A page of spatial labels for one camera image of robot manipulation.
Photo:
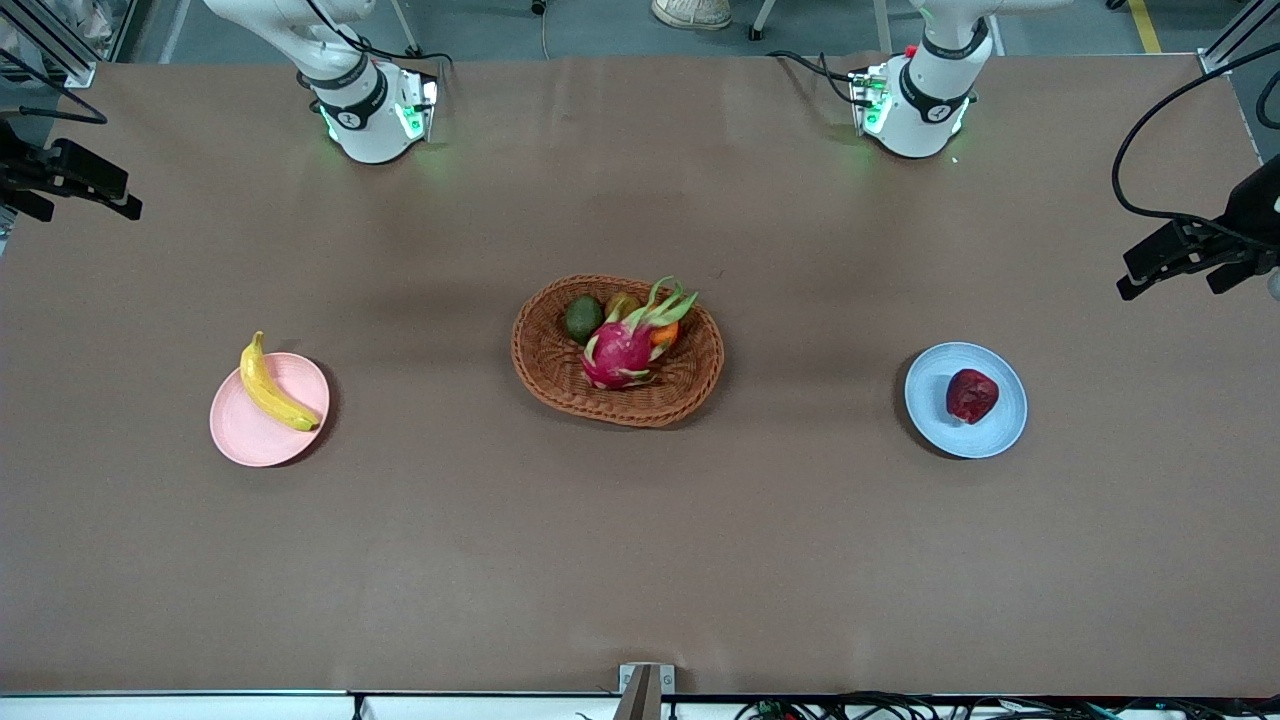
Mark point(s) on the aluminium frame post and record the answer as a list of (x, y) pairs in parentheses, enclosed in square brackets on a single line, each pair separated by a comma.
[(50, 45), (1235, 40)]

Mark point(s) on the dark green avocado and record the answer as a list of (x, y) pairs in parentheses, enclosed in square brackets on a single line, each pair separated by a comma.
[(584, 319)]

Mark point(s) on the beige sneaker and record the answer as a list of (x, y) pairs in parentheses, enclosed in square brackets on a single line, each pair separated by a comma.
[(692, 12)]

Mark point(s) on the dark red apple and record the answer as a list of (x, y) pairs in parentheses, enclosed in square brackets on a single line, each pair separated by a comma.
[(972, 396)]

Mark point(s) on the yellow banana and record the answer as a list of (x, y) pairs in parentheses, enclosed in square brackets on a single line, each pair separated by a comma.
[(268, 392)]

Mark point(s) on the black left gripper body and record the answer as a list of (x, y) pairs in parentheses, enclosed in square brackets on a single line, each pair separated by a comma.
[(1251, 214)]

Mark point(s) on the pink dragon fruit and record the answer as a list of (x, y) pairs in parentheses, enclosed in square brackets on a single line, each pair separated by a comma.
[(620, 352)]

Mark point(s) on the pink round plate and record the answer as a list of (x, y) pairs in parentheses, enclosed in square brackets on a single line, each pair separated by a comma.
[(255, 440)]

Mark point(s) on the orange fruit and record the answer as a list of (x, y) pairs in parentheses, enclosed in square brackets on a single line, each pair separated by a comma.
[(665, 334)]

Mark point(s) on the brown wicker basket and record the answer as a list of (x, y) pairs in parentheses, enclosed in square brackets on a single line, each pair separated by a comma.
[(550, 375)]

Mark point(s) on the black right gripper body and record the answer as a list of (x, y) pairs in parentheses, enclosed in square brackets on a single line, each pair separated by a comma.
[(18, 170)]

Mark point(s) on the light blue round plate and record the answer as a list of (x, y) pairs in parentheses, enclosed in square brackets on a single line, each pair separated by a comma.
[(925, 400)]

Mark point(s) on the grey metal stand leg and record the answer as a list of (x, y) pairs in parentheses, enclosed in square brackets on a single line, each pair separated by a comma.
[(764, 15)]

